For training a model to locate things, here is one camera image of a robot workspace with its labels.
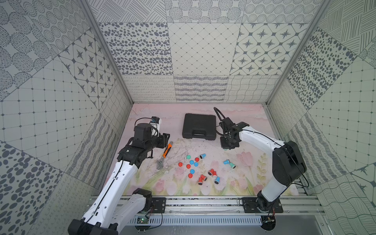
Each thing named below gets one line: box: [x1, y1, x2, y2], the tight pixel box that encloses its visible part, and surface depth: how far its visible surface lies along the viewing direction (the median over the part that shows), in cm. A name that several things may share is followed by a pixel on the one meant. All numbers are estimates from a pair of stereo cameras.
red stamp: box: [207, 168, 218, 177], surface depth 86 cm
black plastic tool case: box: [182, 113, 217, 141], surface depth 100 cm
